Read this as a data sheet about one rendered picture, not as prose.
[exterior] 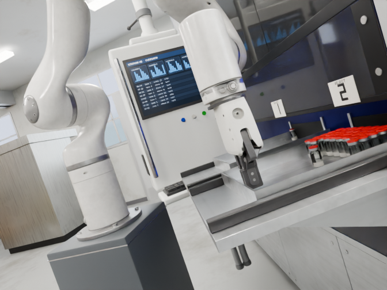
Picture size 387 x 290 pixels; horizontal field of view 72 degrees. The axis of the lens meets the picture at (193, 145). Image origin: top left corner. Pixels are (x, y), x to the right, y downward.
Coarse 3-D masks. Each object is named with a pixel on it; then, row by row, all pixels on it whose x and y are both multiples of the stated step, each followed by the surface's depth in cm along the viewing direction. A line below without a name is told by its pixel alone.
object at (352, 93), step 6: (342, 78) 60; (348, 78) 58; (330, 84) 64; (336, 84) 62; (348, 84) 58; (354, 84) 57; (330, 90) 65; (336, 90) 63; (342, 90) 61; (348, 90) 59; (354, 90) 57; (336, 96) 63; (348, 96) 59; (354, 96) 58; (336, 102) 64; (342, 102) 62; (348, 102) 60; (354, 102) 58
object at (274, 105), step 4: (280, 100) 90; (272, 104) 97; (276, 104) 94; (280, 104) 91; (272, 108) 98; (276, 108) 95; (280, 108) 92; (276, 112) 96; (280, 112) 93; (284, 112) 91; (276, 116) 97; (280, 116) 94
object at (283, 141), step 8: (280, 136) 108; (288, 136) 108; (312, 136) 82; (264, 144) 107; (272, 144) 108; (280, 144) 104; (288, 144) 82; (296, 144) 82; (264, 152) 81; (272, 152) 81; (216, 160) 98; (224, 160) 105; (232, 160) 105; (224, 168) 88; (232, 168) 80
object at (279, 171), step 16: (304, 144) 73; (384, 144) 48; (256, 160) 72; (272, 160) 72; (288, 160) 73; (304, 160) 68; (336, 160) 59; (352, 160) 47; (224, 176) 67; (240, 176) 71; (272, 176) 63; (288, 176) 59; (304, 176) 46; (320, 176) 46; (240, 192) 55; (256, 192) 45; (272, 192) 45
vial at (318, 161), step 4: (316, 148) 58; (312, 152) 58; (316, 152) 58; (320, 152) 58; (312, 156) 58; (316, 156) 58; (320, 156) 58; (312, 160) 59; (316, 160) 58; (320, 160) 58; (316, 164) 58; (320, 164) 58
